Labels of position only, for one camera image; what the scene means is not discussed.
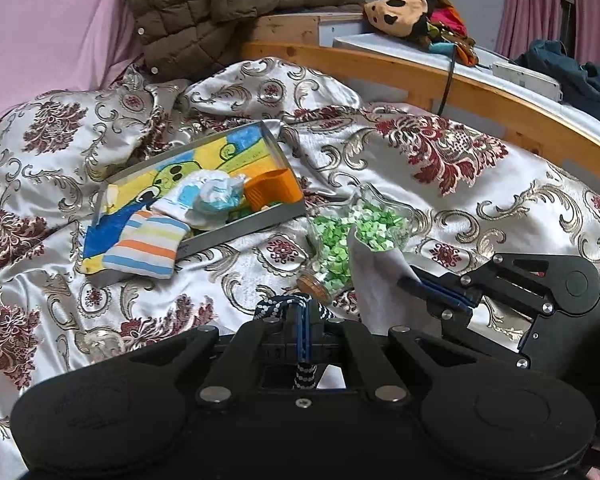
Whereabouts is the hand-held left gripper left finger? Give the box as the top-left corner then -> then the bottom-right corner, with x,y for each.
125,300 -> 303,408

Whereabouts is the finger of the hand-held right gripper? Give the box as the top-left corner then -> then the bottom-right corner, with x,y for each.
410,254 -> 576,301
397,280 -> 556,356

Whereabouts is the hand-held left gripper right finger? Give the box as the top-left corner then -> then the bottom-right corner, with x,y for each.
304,305 -> 481,405

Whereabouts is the black white rope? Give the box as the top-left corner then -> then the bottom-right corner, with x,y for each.
250,294 -> 348,392

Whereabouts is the grey beige cloth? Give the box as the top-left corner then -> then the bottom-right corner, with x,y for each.
347,225 -> 481,336

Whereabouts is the grey metal tray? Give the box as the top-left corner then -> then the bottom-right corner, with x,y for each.
92,119 -> 308,263

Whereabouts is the striped pastel cloth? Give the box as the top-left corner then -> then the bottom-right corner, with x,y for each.
102,210 -> 191,281

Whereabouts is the blue white tissue pack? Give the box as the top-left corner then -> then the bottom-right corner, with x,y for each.
192,172 -> 248,216

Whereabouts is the white quilted cloth blue print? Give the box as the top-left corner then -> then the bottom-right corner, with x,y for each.
152,170 -> 246,231

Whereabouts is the orange plastic cup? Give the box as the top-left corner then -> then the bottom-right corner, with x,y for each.
244,169 -> 305,211

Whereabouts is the floral satin blanket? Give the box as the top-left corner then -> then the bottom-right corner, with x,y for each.
0,57 -> 600,480

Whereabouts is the glass jar of green stars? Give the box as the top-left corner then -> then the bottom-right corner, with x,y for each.
300,182 -> 421,306

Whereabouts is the white flat box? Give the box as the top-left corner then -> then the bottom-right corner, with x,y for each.
490,60 -> 563,103

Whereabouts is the dark teal clothing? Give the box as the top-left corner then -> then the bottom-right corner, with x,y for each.
512,39 -> 600,126

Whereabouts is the pink curtain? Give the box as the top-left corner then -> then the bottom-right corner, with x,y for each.
495,0 -> 600,68

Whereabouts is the brown plush toy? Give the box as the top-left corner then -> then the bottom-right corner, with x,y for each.
364,0 -> 481,66

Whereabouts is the floral satin pillow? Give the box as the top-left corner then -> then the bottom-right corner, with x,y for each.
0,91 -> 191,196

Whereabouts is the light plywood box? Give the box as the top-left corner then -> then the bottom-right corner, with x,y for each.
247,12 -> 326,46

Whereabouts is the brown puffer jacket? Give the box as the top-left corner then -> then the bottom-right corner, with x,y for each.
119,0 -> 366,83

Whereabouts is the pink sheet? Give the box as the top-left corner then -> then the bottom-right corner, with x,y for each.
0,0 -> 146,133

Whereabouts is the black cable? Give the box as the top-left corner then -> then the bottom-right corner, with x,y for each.
437,42 -> 458,116

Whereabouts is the wooden bed frame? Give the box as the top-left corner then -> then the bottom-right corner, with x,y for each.
319,12 -> 600,136
240,10 -> 600,196

